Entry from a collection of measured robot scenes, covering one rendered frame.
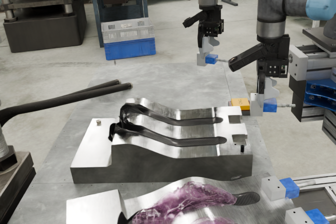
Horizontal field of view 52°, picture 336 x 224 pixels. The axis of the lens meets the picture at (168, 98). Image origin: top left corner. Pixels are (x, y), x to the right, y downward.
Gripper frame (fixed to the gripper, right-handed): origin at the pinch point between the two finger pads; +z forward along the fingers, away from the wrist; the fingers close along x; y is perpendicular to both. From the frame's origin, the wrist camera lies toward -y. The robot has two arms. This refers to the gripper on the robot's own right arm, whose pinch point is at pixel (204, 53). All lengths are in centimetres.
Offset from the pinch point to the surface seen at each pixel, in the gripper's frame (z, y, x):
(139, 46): 81, -166, 199
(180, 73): 15.0, -16.3, 9.2
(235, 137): 7, 27, -43
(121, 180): 14, 2, -65
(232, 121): 8.5, 23.1, -33.0
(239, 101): 11.4, 19.6, -14.5
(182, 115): 6.7, 8.0, -38.1
